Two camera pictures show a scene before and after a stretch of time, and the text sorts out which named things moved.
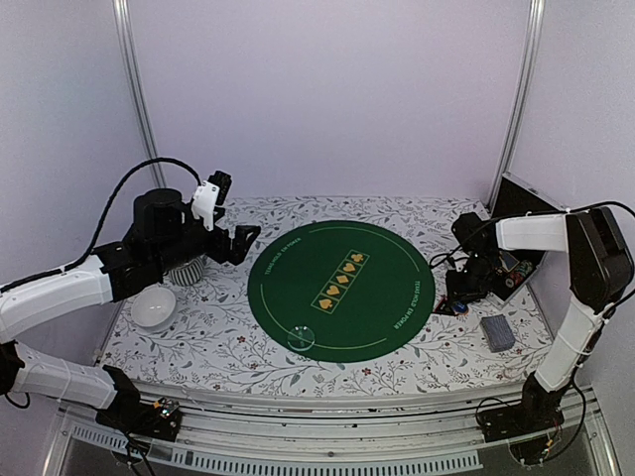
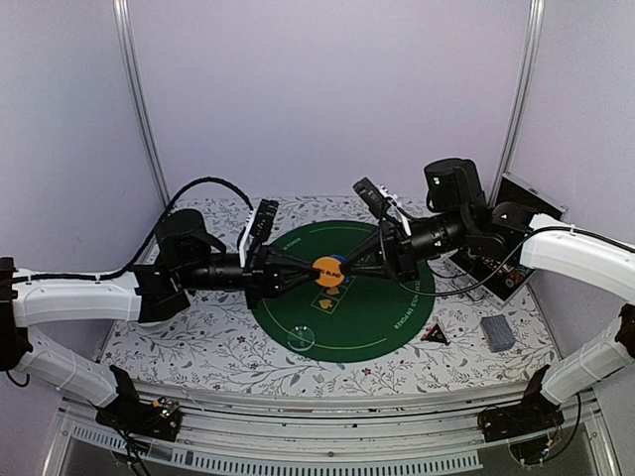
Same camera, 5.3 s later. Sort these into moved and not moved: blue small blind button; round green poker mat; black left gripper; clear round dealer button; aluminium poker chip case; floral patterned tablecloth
Moved: blue small blind button; black left gripper
Not moved: floral patterned tablecloth; aluminium poker chip case; round green poker mat; clear round dealer button
